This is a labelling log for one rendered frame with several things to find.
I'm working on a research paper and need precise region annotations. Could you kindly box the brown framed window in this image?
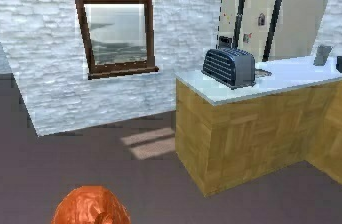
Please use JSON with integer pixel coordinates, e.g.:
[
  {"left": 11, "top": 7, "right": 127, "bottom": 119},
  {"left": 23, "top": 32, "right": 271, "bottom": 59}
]
[{"left": 74, "top": 0, "right": 160, "bottom": 81}]

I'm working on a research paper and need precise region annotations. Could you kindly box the black fridge handle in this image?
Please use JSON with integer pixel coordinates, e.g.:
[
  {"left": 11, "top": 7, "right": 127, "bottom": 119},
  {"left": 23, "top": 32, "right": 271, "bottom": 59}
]
[
  {"left": 262, "top": 0, "right": 283, "bottom": 62},
  {"left": 232, "top": 0, "right": 246, "bottom": 50}
]

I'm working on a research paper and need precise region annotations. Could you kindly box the grey flat upright object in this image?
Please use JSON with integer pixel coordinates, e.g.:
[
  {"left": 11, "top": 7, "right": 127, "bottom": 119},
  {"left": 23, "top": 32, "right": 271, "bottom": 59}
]
[{"left": 313, "top": 44, "right": 333, "bottom": 67}]

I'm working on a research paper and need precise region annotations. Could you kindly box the dark blue toaster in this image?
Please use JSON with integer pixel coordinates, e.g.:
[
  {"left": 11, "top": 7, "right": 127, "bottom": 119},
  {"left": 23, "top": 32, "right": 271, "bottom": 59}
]
[{"left": 201, "top": 47, "right": 257, "bottom": 90}]

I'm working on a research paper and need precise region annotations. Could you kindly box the wooden kitchen counter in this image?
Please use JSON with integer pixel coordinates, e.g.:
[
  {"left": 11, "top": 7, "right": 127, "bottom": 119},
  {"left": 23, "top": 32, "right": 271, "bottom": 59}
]
[{"left": 174, "top": 55, "right": 342, "bottom": 200}]

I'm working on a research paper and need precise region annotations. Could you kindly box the orange round object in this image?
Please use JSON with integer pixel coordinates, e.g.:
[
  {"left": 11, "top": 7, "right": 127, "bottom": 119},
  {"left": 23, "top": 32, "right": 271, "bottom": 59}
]
[{"left": 50, "top": 185, "right": 131, "bottom": 224}]

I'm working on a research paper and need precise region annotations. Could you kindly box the beige fridge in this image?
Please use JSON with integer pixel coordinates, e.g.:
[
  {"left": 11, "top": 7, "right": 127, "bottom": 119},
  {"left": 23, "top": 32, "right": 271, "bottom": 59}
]
[{"left": 216, "top": 0, "right": 329, "bottom": 63}]

